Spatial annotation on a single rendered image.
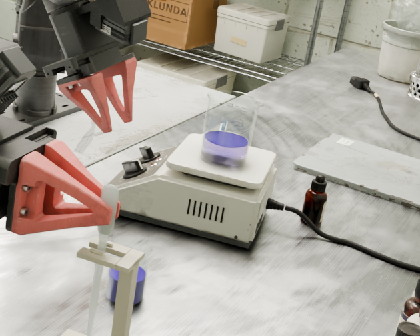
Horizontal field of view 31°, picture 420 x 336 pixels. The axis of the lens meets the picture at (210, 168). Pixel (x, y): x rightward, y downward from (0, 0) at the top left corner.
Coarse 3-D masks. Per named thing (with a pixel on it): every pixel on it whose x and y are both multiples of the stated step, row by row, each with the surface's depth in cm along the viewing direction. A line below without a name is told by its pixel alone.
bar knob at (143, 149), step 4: (140, 148) 102; (144, 148) 101; (148, 148) 100; (144, 152) 101; (148, 152) 100; (152, 152) 100; (156, 152) 103; (144, 156) 102; (148, 156) 100; (152, 156) 100; (156, 156) 101; (140, 160) 101; (144, 160) 101; (148, 160) 100; (152, 160) 100
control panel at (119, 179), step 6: (168, 150) 103; (174, 150) 102; (162, 156) 101; (168, 156) 99; (150, 162) 100; (156, 162) 99; (162, 162) 97; (150, 168) 97; (156, 168) 95; (120, 174) 100; (144, 174) 95; (150, 174) 93; (114, 180) 97; (120, 180) 96; (126, 180) 95; (132, 180) 94
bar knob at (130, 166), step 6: (126, 162) 96; (132, 162) 95; (138, 162) 95; (126, 168) 97; (132, 168) 96; (138, 168) 95; (144, 168) 96; (126, 174) 96; (132, 174) 95; (138, 174) 95
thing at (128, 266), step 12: (96, 240) 63; (84, 252) 61; (96, 252) 61; (108, 252) 63; (120, 252) 62; (132, 252) 63; (108, 264) 61; (120, 264) 61; (132, 264) 61; (120, 276) 62; (132, 276) 61; (120, 288) 62; (132, 288) 62; (120, 300) 63; (132, 300) 63; (120, 312) 63; (120, 324) 63
